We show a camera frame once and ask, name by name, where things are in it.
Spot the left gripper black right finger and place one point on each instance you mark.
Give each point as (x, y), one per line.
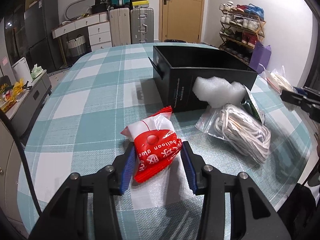
(191, 167)

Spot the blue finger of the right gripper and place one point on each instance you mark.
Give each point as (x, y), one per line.
(305, 102)
(300, 91)

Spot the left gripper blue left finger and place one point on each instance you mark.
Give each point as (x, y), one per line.
(126, 168)

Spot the red balloon glue packet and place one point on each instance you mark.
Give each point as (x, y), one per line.
(156, 143)

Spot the green white medicine packet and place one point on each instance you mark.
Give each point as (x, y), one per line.
(251, 107)

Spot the white foam piece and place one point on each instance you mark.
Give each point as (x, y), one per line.
(217, 91)

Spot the black cardboard box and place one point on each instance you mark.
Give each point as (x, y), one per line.
(189, 77)

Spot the purple paper bag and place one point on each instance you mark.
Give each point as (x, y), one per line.
(260, 57)

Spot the wooden shoe rack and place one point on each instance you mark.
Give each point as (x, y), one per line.
(242, 27)

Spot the grey low cabinet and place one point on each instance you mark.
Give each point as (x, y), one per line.
(22, 112)

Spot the woven laundry basket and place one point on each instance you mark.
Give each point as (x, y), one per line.
(77, 46)

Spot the yellow wooden door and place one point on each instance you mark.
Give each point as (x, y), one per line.
(181, 20)

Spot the white drawer desk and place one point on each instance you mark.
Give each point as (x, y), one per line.
(95, 28)

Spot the yellow plastic bag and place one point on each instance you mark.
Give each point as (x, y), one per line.
(10, 94)

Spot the white small appliance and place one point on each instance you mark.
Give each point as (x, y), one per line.
(21, 71)

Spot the silver aluminium suitcase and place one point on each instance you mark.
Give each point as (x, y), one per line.
(142, 25)

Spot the beige suitcase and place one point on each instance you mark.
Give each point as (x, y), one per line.
(120, 27)

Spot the dark grey refrigerator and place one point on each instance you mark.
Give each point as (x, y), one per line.
(40, 19)

